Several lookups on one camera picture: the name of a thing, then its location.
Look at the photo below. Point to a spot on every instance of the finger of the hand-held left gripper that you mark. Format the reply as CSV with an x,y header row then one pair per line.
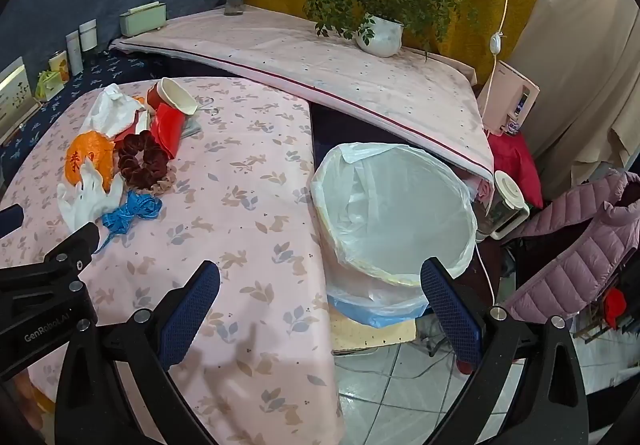
x,y
75,245
11,219

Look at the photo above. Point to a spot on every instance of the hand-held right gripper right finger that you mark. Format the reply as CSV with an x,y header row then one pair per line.
x,y
450,317

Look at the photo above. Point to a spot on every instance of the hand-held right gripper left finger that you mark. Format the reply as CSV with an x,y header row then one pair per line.
x,y
192,317

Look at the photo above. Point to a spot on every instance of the blue ribbon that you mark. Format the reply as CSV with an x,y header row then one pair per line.
x,y
132,212

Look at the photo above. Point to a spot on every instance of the trash bin with white liner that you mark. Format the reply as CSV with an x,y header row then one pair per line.
x,y
400,205

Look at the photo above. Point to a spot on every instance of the white glove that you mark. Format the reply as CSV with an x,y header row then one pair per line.
x,y
82,200

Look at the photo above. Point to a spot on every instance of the blue plastic bag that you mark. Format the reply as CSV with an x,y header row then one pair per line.
x,y
380,315

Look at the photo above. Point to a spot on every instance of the cardboard sheet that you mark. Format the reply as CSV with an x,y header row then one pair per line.
x,y
365,337

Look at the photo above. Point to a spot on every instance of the orange plastic bag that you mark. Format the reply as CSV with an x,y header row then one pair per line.
x,y
87,150

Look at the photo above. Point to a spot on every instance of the dark red scrunchie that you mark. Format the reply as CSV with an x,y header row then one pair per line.
x,y
127,150

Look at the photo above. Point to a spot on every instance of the white blender jug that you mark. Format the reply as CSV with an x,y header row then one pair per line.
x,y
507,205

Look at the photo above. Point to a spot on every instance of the pink down jacket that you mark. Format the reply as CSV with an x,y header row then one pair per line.
x,y
565,245

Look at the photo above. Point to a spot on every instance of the white plastic bag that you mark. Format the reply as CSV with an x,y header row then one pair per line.
x,y
107,112

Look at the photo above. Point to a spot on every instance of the small green box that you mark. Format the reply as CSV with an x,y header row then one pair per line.
x,y
49,85

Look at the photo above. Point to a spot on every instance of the pink floral tablecloth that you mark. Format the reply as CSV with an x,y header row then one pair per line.
x,y
240,175

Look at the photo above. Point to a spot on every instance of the small orange print box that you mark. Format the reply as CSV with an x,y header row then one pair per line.
x,y
58,66

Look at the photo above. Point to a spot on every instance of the red cloth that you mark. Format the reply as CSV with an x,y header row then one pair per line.
x,y
517,165

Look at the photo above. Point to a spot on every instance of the dark blue floral cloth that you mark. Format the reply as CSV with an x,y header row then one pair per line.
x,y
100,70

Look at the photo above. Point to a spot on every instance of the white tube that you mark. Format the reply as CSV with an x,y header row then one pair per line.
x,y
75,52

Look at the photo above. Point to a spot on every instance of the white jar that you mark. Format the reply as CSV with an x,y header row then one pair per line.
x,y
88,36

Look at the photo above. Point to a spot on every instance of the pink water appliance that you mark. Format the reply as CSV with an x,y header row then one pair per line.
x,y
507,90

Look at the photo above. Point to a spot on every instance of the pale green box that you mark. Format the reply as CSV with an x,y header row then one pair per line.
x,y
142,20

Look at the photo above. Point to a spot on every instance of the beige curtain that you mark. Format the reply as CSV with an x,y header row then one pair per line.
x,y
590,75

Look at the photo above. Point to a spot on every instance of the pink dotted cloth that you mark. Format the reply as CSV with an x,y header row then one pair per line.
x,y
300,55

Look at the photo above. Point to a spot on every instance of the wooden picture frame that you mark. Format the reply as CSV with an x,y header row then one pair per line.
x,y
15,95

